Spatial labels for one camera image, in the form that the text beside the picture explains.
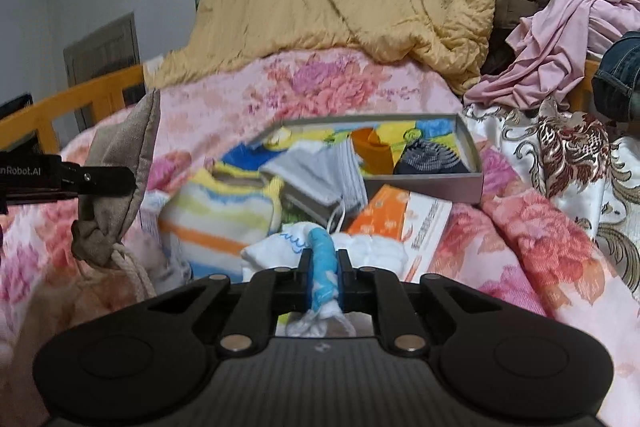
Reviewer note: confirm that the black plastic crate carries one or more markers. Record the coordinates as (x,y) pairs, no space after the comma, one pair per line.
(15,107)

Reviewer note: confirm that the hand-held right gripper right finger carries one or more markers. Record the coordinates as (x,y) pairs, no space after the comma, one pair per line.
(357,289)

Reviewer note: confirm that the grey box with cartoon print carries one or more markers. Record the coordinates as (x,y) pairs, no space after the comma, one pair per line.
(425,189)

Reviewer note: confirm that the white gold patterned bedspread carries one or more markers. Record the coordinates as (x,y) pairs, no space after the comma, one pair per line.
(575,147)

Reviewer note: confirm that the blue trimmed white cloth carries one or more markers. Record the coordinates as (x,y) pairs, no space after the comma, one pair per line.
(322,257)

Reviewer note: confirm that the navy striped sock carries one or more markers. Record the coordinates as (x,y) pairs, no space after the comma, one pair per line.
(430,157)

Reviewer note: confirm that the blue jeans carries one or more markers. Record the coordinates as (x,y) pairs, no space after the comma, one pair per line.
(620,77)

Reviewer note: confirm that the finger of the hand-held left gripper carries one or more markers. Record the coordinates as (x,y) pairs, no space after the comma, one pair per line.
(100,179)

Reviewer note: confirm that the grey face mask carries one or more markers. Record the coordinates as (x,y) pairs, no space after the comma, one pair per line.
(320,172)

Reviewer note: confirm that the pastel striped sock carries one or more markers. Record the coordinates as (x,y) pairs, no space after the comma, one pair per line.
(215,217)

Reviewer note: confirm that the orange and white box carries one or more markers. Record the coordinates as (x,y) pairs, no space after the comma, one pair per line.
(385,212)

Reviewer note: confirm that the pink garment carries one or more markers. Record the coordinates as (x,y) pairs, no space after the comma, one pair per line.
(550,47)

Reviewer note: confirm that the wooden bed rail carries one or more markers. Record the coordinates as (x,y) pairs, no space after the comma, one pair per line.
(50,107)
(582,87)

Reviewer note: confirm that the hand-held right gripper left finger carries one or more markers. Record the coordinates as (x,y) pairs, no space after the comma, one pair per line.
(287,289)

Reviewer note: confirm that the grey door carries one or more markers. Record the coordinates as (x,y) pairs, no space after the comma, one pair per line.
(100,52)

